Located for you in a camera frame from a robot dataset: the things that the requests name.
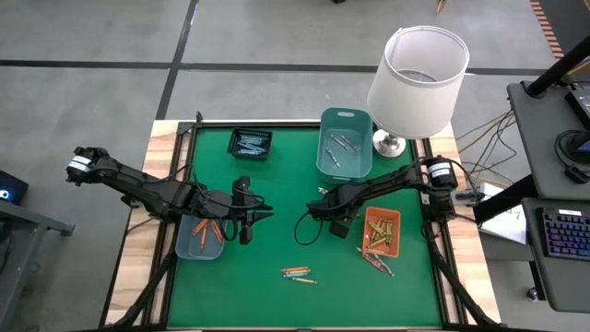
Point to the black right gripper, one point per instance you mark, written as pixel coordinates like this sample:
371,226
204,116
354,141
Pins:
341,203

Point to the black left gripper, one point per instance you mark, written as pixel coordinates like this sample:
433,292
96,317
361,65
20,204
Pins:
242,212

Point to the orange mesh basket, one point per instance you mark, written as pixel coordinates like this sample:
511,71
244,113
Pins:
369,213

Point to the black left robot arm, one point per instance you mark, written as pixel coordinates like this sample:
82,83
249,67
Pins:
138,184

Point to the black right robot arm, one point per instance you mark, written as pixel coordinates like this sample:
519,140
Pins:
401,177

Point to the tall teal plastic bin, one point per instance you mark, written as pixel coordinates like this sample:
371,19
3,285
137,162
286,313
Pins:
350,177

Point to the low grey-blue plastic bin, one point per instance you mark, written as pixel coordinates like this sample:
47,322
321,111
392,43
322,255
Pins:
184,249

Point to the black mesh basket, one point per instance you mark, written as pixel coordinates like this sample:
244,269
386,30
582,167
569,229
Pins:
230,138

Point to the white shade silver table lamp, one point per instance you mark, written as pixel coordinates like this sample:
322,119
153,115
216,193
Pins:
415,106

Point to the black support beam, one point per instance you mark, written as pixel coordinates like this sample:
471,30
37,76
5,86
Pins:
507,198

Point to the white paper sheet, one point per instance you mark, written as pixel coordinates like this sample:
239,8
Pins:
507,226

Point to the grey desk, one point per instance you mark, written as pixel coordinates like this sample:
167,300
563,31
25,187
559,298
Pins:
534,138
18,276
534,276

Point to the backlit black keyboard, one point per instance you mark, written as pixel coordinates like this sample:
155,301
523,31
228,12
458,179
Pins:
567,235

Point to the black headset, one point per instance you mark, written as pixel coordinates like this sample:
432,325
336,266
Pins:
576,175

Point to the black device blue light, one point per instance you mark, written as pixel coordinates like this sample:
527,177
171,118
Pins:
14,184

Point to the black slanted pole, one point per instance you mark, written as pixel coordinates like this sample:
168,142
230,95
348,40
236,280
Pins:
558,69

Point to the black laptop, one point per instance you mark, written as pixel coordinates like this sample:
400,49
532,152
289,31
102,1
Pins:
581,103

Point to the hazard striped floor mat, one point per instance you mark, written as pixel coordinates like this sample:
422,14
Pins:
546,27

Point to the silver mounting bracket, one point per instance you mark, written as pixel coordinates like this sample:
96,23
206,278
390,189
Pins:
425,197

